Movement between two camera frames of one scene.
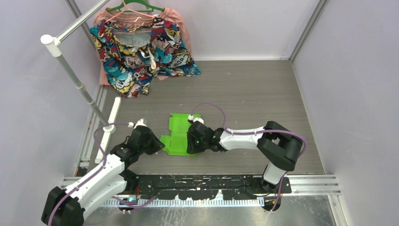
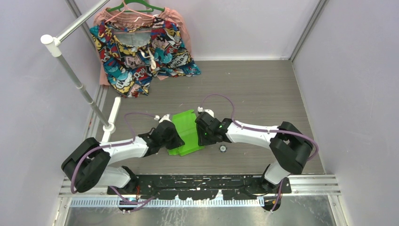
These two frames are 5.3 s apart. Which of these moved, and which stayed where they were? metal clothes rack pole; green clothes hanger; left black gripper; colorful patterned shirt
Moved: left black gripper
Stayed: colorful patterned shirt; green clothes hanger; metal clothes rack pole
